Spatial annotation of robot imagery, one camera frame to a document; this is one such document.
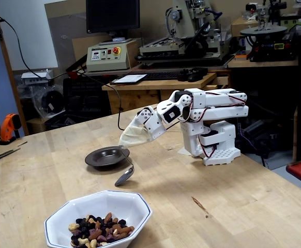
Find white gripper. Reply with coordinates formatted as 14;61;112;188
136;107;167;142

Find bent metal spoon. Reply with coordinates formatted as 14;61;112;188
114;145;136;187

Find mixed nuts and raisins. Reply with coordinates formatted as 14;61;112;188
68;212;136;248

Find dark brown plate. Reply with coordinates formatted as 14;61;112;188
84;146;130;168

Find white octagonal bowl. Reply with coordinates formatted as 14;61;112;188
43;190;153;248

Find beige masking tape wrap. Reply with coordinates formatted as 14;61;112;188
118;121;153;148

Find wooden workbench desk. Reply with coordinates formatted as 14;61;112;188
101;69;234;122

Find beige tape paper patch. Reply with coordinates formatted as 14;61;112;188
176;144;194;158

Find white paper sheet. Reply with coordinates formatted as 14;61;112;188
110;74;148;85

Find black computer mouse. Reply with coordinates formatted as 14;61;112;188
180;67;208;83

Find black storage crate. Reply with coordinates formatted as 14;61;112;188
62;76;113;120

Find beige machine control box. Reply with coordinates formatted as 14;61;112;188
86;38;132;72

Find clear plastic bag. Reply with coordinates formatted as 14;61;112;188
27;84;66;121

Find black computer monitor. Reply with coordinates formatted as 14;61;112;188
85;0;141;39

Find beige CNC milling machine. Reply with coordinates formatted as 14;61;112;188
136;0;235;68

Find small white box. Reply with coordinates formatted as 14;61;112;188
20;69;55;85

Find large brown cardboard sheet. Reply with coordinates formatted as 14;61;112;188
44;0;89;75

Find wooden side bench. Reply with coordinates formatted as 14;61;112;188
228;53;301;166

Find brown cardboard box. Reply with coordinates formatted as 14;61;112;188
230;15;260;38

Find orange black hand tool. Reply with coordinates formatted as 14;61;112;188
0;113;22;146

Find black scroll saw machine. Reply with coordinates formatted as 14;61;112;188
239;0;300;63

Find white panel board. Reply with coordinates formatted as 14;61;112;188
0;0;58;72

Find black cable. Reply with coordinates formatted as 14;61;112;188
0;7;182;133

